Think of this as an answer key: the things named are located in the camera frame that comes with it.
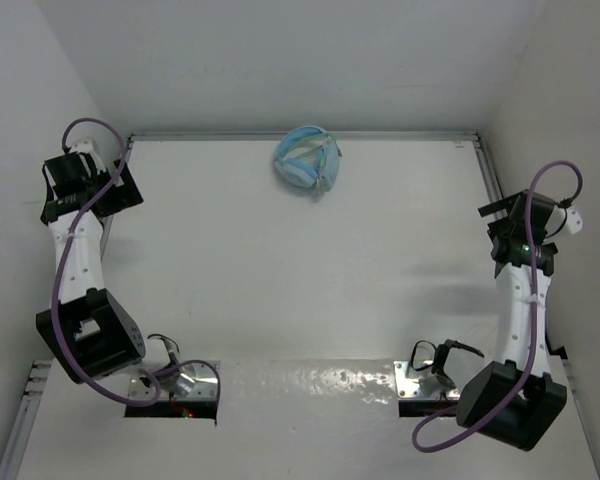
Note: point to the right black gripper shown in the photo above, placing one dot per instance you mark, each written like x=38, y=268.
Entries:
x=501, y=205

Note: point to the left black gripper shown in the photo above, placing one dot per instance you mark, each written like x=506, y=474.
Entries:
x=130, y=196

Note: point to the light blue headphones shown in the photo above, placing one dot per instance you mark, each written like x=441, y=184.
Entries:
x=308, y=157

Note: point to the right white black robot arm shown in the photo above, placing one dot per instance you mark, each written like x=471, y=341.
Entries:
x=514, y=398

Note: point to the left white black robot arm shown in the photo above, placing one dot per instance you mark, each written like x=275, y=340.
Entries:
x=101, y=336

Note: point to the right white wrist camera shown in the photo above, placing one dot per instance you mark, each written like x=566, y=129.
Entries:
x=571, y=223

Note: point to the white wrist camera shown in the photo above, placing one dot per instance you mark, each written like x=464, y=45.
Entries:
x=571, y=223
x=87, y=147

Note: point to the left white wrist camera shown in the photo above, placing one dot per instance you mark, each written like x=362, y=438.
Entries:
x=87, y=147

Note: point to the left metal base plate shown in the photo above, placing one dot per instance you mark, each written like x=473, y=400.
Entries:
x=194, y=382

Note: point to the metal base plate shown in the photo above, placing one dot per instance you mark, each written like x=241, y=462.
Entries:
x=423, y=385
x=194, y=382

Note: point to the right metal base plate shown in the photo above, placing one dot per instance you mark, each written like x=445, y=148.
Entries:
x=423, y=385

